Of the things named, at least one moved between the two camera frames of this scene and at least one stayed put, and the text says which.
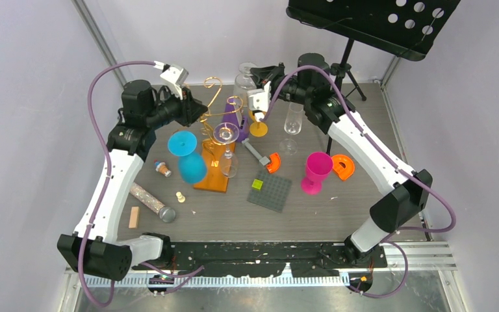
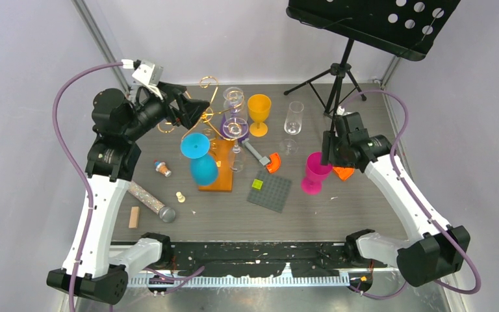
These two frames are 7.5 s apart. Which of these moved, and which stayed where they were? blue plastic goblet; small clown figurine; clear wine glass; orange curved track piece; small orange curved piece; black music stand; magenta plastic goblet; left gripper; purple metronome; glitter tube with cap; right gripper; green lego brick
Moved: blue plastic goblet; clear wine glass; right gripper; purple metronome
Stayed: left gripper; green lego brick; glitter tube with cap; magenta plastic goblet; black music stand; small orange curved piece; orange curved track piece; small clown figurine
